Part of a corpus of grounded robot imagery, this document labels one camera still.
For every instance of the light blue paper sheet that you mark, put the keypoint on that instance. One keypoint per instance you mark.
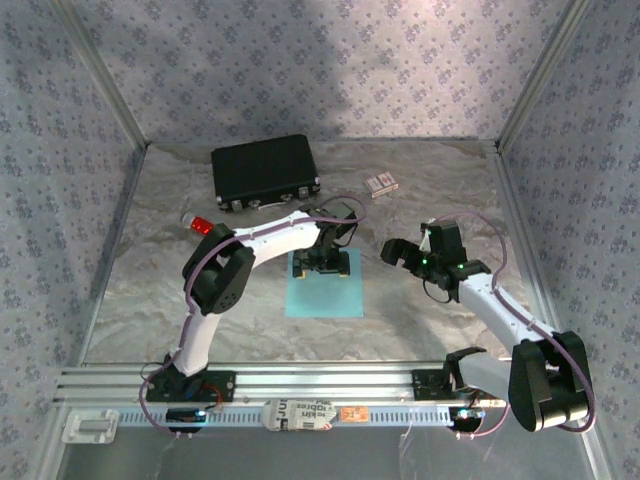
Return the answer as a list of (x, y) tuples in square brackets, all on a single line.
[(325, 300)]

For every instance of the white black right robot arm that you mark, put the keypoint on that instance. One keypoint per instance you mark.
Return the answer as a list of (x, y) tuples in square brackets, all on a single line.
[(500, 310)]

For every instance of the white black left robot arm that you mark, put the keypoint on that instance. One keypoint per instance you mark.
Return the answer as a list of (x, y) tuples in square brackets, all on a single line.
[(275, 237)]

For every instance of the playing card box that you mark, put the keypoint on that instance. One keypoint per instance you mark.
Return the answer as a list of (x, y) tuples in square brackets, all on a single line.
[(381, 184)]

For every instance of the black briefcase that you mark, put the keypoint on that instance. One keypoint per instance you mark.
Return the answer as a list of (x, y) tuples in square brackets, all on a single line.
[(262, 167)]

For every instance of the red glitter tube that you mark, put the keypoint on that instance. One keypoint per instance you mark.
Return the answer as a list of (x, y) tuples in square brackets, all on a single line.
[(200, 225)]

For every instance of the orange label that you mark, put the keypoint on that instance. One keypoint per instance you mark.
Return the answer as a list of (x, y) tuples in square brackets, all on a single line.
[(354, 414)]

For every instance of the newspaper wrapped roll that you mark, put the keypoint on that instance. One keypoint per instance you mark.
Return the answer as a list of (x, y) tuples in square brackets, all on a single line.
[(300, 415)]

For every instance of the black right controller board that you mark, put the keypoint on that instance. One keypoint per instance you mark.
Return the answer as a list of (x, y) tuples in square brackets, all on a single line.
[(465, 416)]

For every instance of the black controller board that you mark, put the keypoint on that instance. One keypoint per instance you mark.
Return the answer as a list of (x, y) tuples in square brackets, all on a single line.
[(465, 416), (185, 415)]

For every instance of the black left controller board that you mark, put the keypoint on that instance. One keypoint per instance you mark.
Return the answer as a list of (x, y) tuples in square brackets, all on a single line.
[(185, 415)]

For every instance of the aluminium side rail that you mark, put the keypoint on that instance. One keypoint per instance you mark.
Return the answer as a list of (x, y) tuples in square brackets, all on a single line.
[(111, 250), (521, 225)]

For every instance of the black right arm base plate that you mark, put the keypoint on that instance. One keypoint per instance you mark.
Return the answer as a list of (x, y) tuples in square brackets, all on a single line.
[(425, 385)]

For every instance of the long aluminium base rail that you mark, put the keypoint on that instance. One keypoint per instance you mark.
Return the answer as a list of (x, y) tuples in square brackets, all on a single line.
[(325, 382)]

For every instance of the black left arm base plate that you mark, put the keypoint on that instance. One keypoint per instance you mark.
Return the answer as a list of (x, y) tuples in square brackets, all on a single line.
[(225, 387)]

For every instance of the aluminium corner post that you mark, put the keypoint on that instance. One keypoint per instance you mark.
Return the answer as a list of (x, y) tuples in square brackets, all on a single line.
[(102, 75), (542, 75)]

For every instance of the white plastic bracket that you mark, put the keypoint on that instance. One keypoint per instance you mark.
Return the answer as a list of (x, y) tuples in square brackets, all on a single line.
[(90, 426)]

